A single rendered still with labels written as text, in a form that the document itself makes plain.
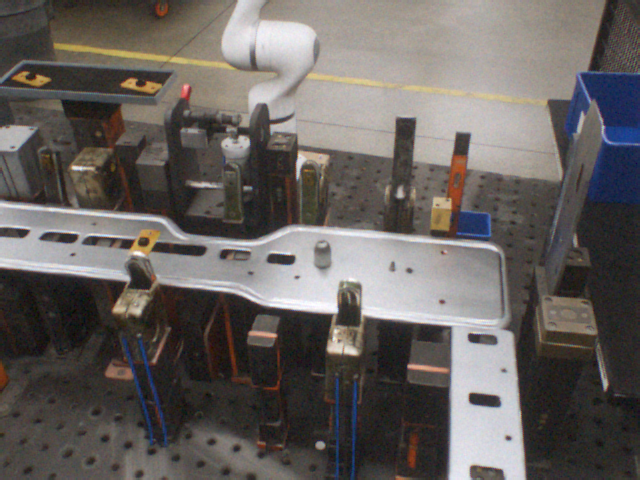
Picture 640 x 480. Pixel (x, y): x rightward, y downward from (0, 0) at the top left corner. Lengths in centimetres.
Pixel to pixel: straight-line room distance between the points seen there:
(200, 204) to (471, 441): 76
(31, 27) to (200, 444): 318
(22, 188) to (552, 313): 105
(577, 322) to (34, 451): 100
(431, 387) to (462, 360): 6
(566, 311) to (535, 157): 248
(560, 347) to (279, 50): 92
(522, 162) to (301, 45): 206
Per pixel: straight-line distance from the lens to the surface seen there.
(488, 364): 105
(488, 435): 97
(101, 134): 156
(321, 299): 112
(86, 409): 143
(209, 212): 140
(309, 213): 130
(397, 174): 124
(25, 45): 417
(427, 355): 107
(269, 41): 160
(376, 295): 113
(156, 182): 139
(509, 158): 348
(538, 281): 121
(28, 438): 143
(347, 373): 101
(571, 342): 107
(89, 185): 140
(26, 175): 148
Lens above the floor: 178
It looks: 39 degrees down
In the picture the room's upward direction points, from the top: 1 degrees counter-clockwise
